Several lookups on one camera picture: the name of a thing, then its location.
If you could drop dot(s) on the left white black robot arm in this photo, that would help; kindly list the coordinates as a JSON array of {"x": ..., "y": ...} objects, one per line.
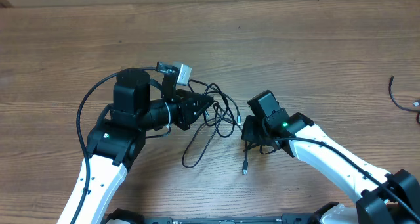
[{"x": 140, "y": 104}]

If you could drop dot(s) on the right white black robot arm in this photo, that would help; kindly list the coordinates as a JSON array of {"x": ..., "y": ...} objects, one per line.
[{"x": 379, "y": 196}]

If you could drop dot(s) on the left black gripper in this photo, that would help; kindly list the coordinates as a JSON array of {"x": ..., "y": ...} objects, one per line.
[{"x": 186, "y": 113}]

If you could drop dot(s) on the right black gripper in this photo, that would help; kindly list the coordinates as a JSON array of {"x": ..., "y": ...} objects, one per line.
[{"x": 250, "y": 134}]

